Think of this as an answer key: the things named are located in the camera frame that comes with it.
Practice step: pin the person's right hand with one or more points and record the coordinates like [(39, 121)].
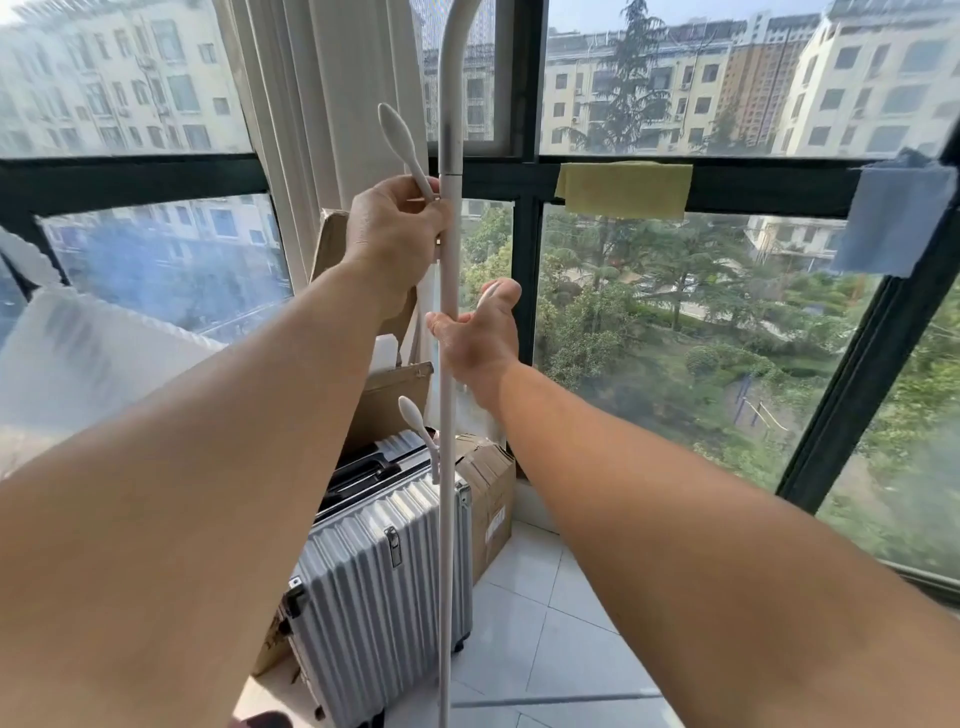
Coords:
[(484, 345)]

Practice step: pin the person's left hand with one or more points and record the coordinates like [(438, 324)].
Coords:
[(390, 232)]

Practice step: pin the person's right thumb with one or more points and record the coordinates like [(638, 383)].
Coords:
[(505, 298)]

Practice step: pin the person's left fingers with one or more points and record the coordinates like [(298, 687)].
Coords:
[(441, 225)]

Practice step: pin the white coat rack stand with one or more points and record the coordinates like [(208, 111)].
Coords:
[(448, 450)]

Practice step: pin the person's right forearm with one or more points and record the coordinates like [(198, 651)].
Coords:
[(712, 570)]

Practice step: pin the person's left forearm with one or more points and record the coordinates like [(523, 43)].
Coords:
[(187, 487)]

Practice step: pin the tall open cardboard box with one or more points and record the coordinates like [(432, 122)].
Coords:
[(390, 409)]

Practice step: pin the yellow cleaning cloth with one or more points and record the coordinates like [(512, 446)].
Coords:
[(626, 190)]

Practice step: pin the white sheer curtain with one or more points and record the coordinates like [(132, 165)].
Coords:
[(330, 90)]

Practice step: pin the brown taped cardboard box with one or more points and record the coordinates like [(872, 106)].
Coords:
[(491, 487)]

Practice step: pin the silver ribbed suitcase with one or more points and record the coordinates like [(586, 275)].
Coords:
[(375, 585)]

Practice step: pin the white scalloped translucent cover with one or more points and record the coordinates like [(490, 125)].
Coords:
[(82, 360)]

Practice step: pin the blue cleaning cloth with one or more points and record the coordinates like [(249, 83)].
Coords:
[(892, 217)]

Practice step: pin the flat cardboard piece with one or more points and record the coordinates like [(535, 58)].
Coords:
[(271, 645)]

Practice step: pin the black window frame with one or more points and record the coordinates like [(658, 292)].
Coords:
[(750, 186)]

